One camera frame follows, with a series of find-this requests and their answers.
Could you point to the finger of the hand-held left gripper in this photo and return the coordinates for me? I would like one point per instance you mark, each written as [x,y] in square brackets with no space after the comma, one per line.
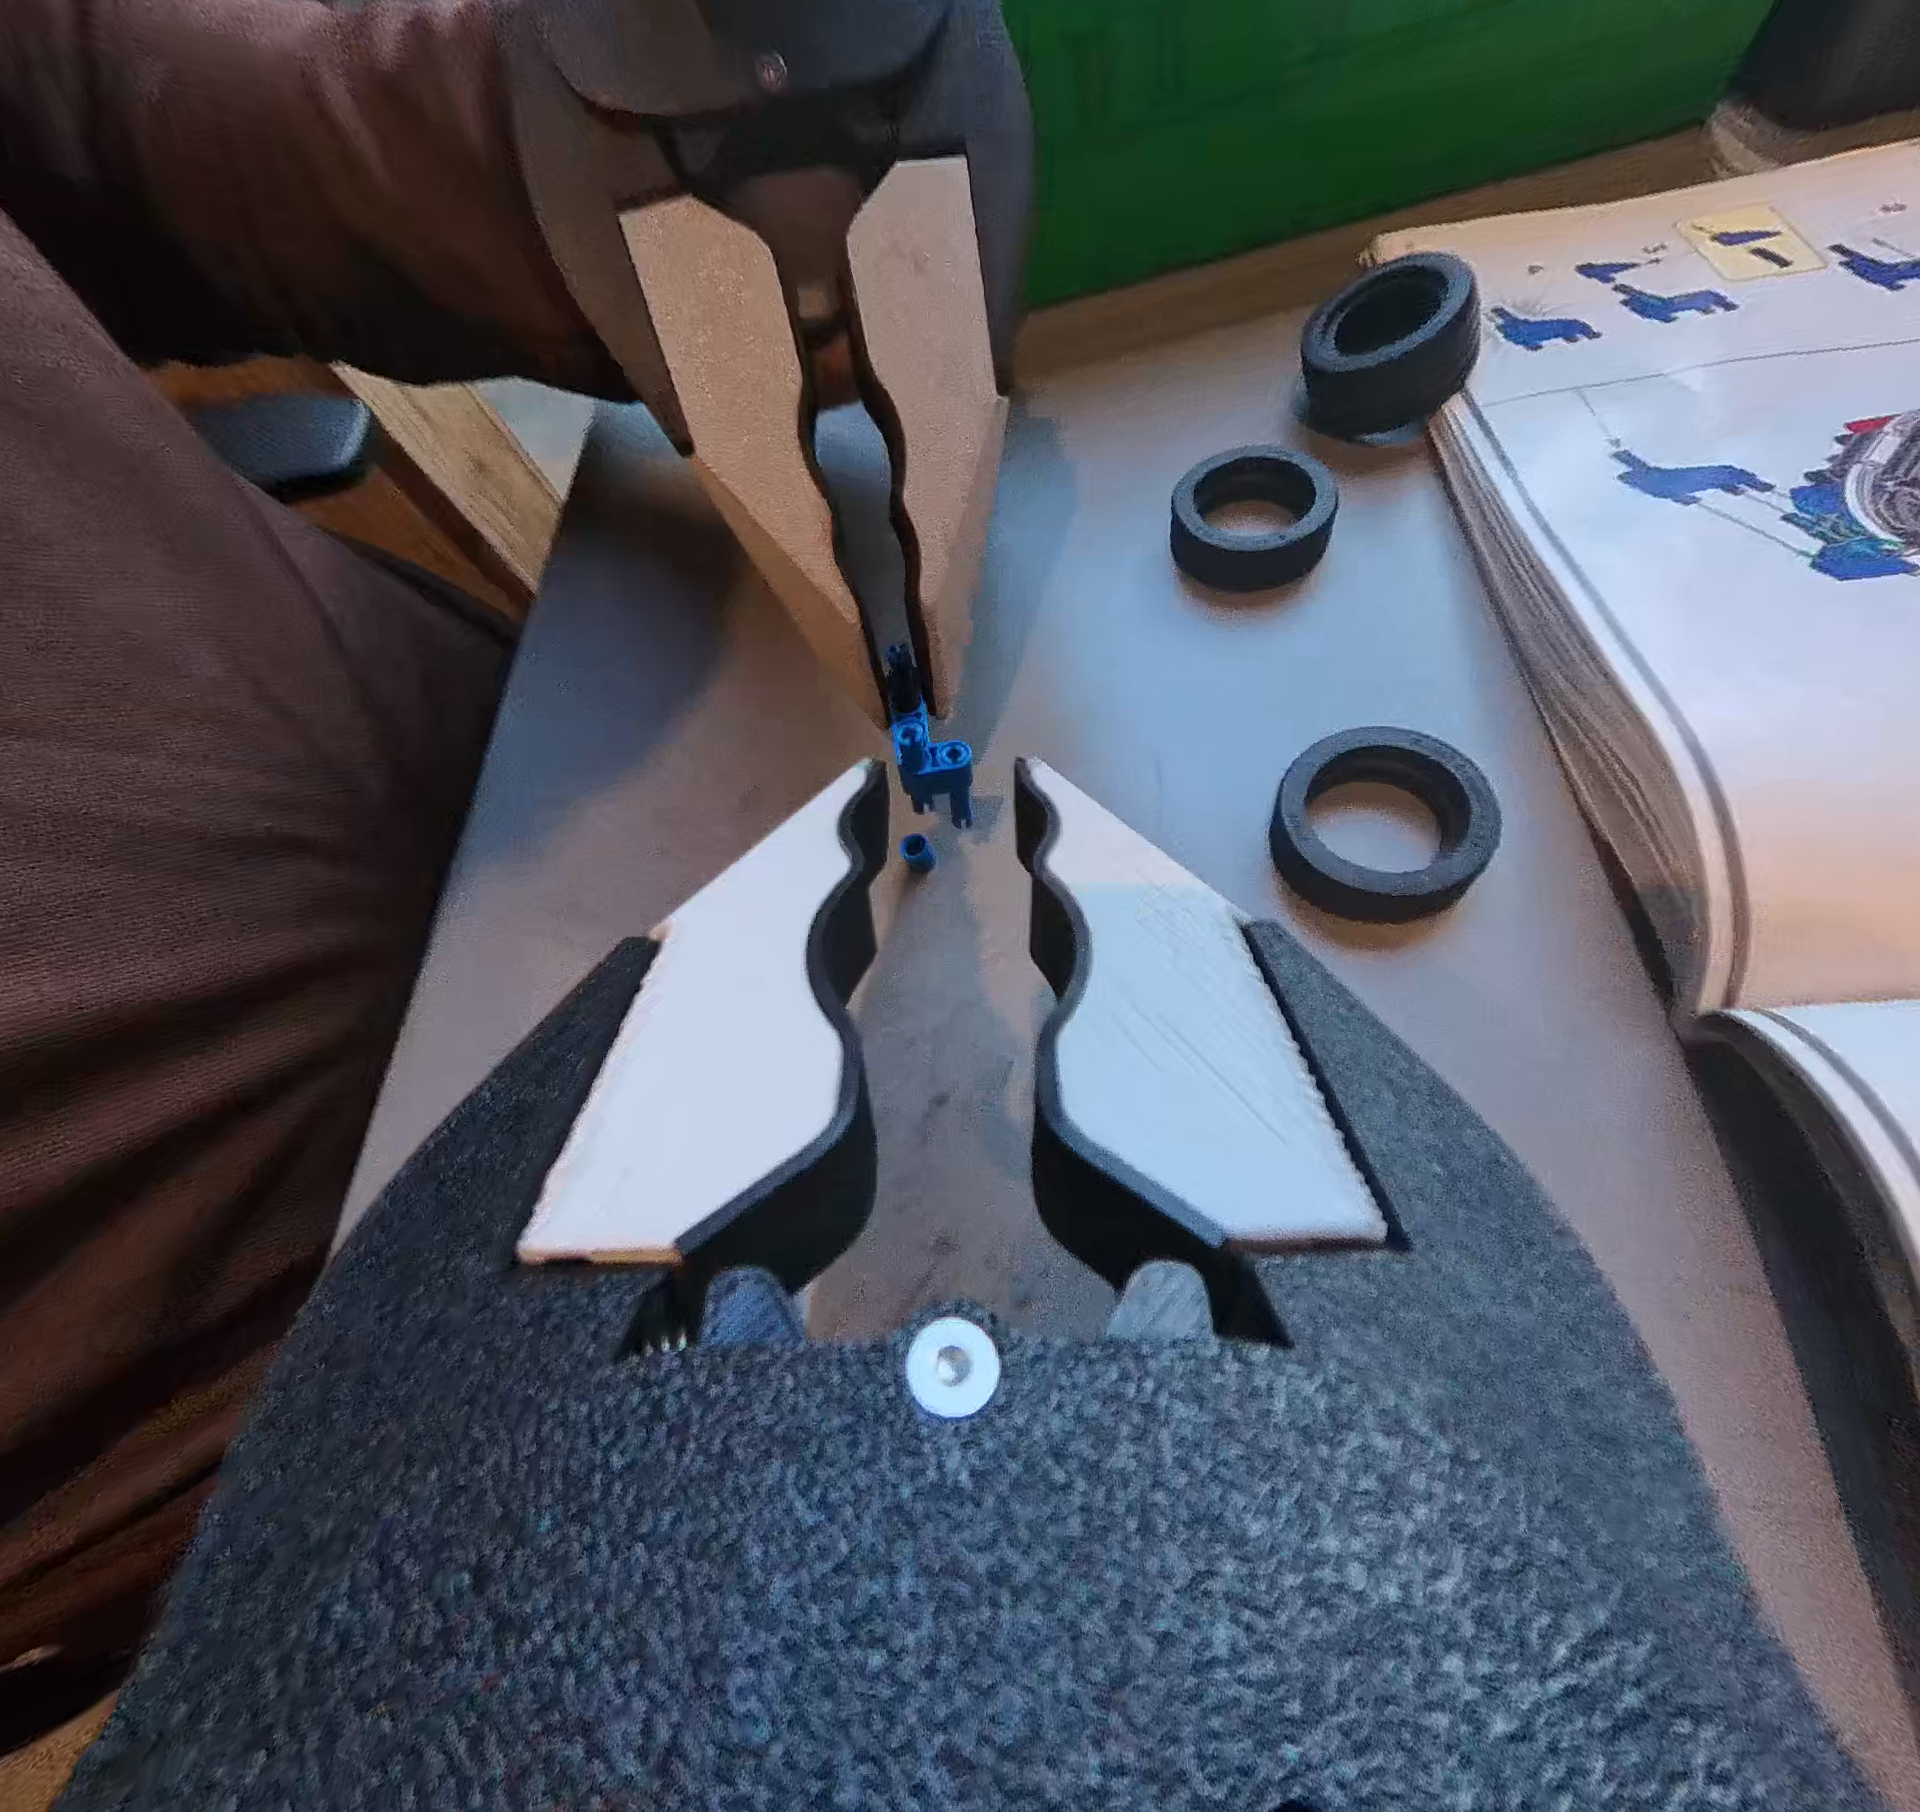
[720,372]
[938,372]

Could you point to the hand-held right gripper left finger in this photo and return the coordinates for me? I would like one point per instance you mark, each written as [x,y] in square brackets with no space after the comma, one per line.
[707,1093]

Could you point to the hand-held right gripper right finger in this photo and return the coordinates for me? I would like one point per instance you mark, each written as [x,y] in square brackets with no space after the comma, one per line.
[1200,1078]

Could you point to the blue toy brick connector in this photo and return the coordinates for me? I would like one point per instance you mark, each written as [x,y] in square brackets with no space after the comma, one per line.
[909,754]

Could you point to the grey desk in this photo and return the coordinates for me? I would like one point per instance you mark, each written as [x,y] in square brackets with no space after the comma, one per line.
[1200,701]

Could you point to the black toy tyre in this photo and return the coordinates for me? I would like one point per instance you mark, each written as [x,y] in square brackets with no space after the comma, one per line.
[1200,531]
[1389,381]
[1306,851]

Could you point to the grey chair armrest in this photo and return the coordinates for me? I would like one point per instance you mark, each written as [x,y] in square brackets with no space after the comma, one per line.
[284,438]

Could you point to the green plastic bin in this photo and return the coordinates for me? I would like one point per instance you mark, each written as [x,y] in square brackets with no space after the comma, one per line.
[1351,87]

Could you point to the open instruction booklet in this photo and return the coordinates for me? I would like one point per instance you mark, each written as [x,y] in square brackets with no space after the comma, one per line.
[1650,566]

